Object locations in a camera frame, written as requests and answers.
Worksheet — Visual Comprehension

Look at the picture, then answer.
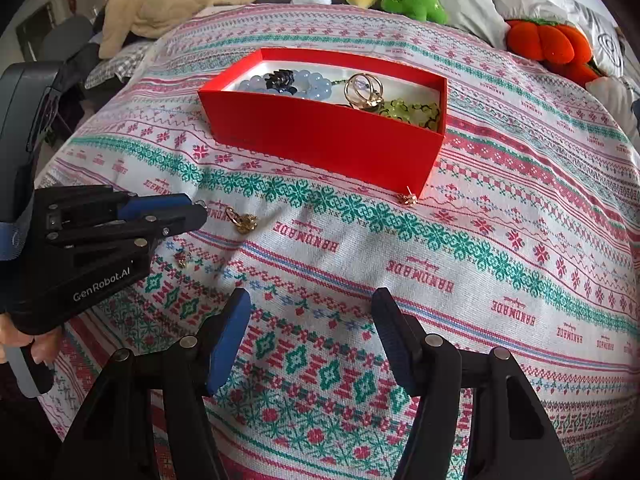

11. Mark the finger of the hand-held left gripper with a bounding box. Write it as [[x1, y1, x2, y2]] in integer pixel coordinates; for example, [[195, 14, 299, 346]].
[[144, 204, 209, 247], [120, 193, 194, 221]]

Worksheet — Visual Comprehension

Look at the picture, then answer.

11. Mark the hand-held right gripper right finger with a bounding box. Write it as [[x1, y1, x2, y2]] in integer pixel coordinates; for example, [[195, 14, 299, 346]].
[[371, 287, 576, 480]]

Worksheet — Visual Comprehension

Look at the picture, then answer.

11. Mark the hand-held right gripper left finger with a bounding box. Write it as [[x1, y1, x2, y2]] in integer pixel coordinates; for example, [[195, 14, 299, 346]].
[[52, 287, 252, 480]]

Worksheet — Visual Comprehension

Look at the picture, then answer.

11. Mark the gold knot earring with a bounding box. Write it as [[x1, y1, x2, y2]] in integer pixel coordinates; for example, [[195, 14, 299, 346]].
[[223, 206, 260, 235]]

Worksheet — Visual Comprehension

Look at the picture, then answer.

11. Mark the red cardboard box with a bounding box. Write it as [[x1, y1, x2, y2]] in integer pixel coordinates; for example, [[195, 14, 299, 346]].
[[197, 47, 448, 202]]

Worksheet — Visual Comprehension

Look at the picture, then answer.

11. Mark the black hair claw clip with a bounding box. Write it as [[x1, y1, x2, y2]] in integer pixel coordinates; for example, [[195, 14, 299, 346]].
[[262, 70, 302, 95]]

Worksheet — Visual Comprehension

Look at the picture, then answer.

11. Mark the pale blue bead bracelet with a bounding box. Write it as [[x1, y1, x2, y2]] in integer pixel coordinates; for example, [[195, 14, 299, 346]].
[[235, 69, 333, 102]]

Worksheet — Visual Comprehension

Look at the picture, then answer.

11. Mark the green and gold jewellery cluster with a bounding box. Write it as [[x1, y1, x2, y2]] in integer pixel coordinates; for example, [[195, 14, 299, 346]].
[[344, 72, 387, 111]]

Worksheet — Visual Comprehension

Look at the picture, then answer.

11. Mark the green bead bracelet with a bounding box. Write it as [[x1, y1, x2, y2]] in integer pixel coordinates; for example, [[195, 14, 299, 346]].
[[377, 99, 442, 132]]

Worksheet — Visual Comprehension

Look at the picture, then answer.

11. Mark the person's left hand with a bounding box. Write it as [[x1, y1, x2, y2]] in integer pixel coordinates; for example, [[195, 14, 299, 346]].
[[0, 312, 62, 366]]

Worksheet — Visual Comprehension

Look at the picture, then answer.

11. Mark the patterned red green tablecloth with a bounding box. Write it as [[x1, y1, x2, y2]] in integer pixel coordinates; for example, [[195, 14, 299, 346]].
[[35, 2, 640, 480]]

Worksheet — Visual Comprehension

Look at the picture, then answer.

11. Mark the grey checkered cloth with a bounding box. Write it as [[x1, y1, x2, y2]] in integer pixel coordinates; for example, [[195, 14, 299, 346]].
[[82, 40, 153, 92]]

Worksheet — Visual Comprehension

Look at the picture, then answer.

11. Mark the grey chair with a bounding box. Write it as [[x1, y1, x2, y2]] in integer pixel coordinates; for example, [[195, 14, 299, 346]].
[[39, 15, 95, 65]]

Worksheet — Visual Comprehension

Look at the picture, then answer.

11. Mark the cream fleece blanket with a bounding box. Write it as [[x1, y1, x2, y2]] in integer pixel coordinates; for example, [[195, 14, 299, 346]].
[[98, 0, 268, 59]]

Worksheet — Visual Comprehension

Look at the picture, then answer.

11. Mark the orange plush toy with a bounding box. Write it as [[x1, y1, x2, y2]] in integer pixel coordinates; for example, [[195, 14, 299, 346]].
[[504, 18, 601, 86]]

